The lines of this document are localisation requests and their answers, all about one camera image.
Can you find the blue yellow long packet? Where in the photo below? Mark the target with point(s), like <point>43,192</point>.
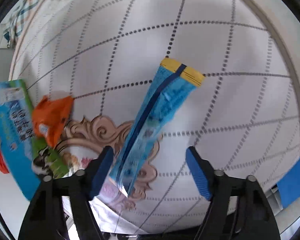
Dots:
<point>172,84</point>

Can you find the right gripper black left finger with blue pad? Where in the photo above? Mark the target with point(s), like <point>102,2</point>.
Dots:
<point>44,218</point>

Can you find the blue green paper box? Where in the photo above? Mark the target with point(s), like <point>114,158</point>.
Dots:
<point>28,158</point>

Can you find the plaid blanket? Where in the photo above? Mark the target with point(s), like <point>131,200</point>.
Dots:
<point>17,21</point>

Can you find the orange snack packet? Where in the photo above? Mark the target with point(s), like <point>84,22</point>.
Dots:
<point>49,118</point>

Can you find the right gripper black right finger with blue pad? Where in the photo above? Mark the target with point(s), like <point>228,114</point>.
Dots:
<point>238,207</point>

